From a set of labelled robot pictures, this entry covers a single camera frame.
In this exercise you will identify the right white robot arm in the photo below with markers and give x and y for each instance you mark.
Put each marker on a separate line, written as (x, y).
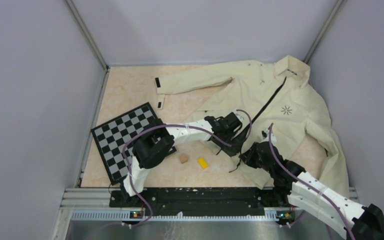
(350, 219)

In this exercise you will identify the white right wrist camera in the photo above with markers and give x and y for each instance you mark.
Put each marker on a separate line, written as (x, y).
(264, 134)

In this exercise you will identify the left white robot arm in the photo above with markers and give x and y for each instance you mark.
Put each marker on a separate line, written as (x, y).
(152, 145)

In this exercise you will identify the black white checkerboard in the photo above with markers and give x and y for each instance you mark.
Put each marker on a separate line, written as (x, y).
(111, 136)

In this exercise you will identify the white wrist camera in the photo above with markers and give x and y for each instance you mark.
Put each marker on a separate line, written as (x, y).
(264, 134)
(239, 117)

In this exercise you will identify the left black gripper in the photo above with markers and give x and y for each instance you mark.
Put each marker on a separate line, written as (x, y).
(230, 135)

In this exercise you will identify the yellow rectangular block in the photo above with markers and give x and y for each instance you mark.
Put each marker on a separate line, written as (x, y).
(202, 162)

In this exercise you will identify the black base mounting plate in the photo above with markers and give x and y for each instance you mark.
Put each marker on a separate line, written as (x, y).
(206, 202)

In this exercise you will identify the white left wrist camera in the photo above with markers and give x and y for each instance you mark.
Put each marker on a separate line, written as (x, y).
(239, 117)

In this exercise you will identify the grey slotted cable duct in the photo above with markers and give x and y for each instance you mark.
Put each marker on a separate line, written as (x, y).
(128, 216)

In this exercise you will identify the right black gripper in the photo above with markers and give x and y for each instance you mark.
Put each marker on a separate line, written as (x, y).
(247, 157)

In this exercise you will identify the small wooden letter cube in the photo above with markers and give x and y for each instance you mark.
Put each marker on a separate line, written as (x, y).
(183, 158)

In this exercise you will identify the cream zip-up jacket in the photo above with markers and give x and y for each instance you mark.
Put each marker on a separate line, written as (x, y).
(277, 95)

